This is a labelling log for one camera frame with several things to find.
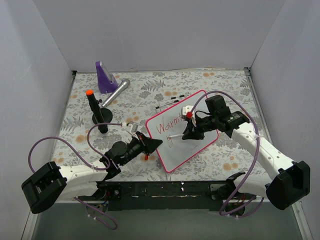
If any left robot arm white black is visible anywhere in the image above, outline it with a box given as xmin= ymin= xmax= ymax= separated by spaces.
xmin=21 ymin=131 xmax=163 ymax=214

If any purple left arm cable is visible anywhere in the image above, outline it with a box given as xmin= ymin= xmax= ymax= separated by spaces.
xmin=27 ymin=121 xmax=132 ymax=230

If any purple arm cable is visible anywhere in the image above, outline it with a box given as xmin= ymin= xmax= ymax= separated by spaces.
xmin=27 ymin=121 xmax=132 ymax=230
xmin=191 ymin=90 xmax=265 ymax=218

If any floral patterned table mat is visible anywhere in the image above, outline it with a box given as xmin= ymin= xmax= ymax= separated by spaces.
xmin=52 ymin=69 xmax=268 ymax=182

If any black torch with orange cap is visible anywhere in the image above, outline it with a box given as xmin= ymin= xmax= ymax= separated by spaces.
xmin=85 ymin=89 xmax=113 ymax=125

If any purple wedge stand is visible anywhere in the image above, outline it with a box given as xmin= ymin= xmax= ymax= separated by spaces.
xmin=95 ymin=61 xmax=118 ymax=94

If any white red whiteboard marker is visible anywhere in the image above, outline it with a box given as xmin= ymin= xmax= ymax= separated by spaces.
xmin=168 ymin=134 xmax=183 ymax=138

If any pink framed whiteboard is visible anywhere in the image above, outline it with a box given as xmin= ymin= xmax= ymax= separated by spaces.
xmin=145 ymin=89 xmax=219 ymax=173

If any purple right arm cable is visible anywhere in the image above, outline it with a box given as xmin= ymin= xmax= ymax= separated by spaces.
xmin=191 ymin=90 xmax=265 ymax=218

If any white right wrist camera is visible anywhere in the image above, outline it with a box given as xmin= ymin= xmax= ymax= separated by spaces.
xmin=180 ymin=105 xmax=196 ymax=126

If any silver microphone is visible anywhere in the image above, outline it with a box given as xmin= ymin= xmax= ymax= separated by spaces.
xmin=101 ymin=78 xmax=131 ymax=108

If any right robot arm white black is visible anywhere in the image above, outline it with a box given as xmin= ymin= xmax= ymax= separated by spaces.
xmin=181 ymin=93 xmax=311 ymax=210

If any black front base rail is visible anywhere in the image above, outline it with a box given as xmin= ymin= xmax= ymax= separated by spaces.
xmin=91 ymin=177 xmax=241 ymax=212

